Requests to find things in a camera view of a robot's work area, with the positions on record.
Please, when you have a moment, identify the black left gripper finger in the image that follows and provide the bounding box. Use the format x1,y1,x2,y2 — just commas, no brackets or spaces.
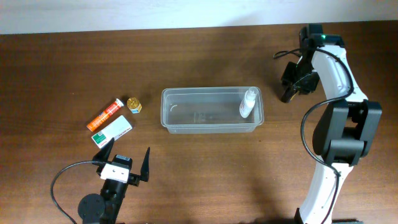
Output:
93,138,114,162
140,147,150,182

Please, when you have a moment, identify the black tube white cap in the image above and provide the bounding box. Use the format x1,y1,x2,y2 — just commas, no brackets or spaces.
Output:
280,88,297,103

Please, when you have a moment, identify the white calamine lotion bottle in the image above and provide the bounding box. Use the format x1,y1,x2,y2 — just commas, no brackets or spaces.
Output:
239,86,259,118

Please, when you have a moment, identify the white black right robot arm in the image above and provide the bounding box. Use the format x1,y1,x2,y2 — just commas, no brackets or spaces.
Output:
280,24,382,223

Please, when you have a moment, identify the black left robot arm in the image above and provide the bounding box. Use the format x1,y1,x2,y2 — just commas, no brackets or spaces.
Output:
78,139,150,224

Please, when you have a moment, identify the clear plastic container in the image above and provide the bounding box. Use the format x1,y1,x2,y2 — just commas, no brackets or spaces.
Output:
160,86,264,134

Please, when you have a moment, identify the white green medicine box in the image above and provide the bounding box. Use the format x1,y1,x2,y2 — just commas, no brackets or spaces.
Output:
91,115,132,149

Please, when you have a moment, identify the orange effervescent tablet tube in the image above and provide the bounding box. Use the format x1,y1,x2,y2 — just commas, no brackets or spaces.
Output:
86,98,124,132

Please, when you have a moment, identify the small gold-lid balm jar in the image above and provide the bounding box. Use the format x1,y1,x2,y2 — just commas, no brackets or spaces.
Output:
126,98,142,114

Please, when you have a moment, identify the black left camera cable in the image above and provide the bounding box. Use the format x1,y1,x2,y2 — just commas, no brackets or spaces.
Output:
50,160,104,224

